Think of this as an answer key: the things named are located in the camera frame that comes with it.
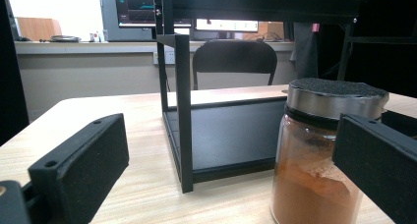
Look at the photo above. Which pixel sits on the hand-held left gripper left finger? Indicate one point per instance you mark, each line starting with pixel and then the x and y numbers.
pixel 82 165

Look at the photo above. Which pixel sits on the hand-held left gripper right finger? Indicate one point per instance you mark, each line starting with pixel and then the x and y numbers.
pixel 380 158

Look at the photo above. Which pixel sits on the glass jar of orange powder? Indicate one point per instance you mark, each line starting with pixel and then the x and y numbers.
pixel 305 184

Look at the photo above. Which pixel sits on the black metal two-tier rack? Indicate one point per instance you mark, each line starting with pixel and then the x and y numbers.
pixel 229 135

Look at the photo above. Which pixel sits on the grey counter ledge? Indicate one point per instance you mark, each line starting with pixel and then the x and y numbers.
pixel 91 47

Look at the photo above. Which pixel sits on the round metal dish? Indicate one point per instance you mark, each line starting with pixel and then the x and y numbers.
pixel 65 38

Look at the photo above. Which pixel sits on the small red and white items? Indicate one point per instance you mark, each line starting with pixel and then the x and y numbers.
pixel 95 36

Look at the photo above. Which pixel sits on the grey hanging cloth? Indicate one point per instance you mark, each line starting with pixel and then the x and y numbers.
pixel 305 50

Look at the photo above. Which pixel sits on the brown wooden board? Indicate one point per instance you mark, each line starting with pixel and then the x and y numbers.
pixel 37 28

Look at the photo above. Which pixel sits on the dark computer monitor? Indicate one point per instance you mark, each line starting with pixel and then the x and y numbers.
pixel 136 4

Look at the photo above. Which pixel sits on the brown cardboard box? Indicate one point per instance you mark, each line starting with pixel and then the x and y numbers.
pixel 270 29

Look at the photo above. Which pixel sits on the bright computer monitor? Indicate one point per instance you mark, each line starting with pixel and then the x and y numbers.
pixel 226 25

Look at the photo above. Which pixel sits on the white wall socket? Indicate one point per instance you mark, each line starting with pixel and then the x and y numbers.
pixel 169 57

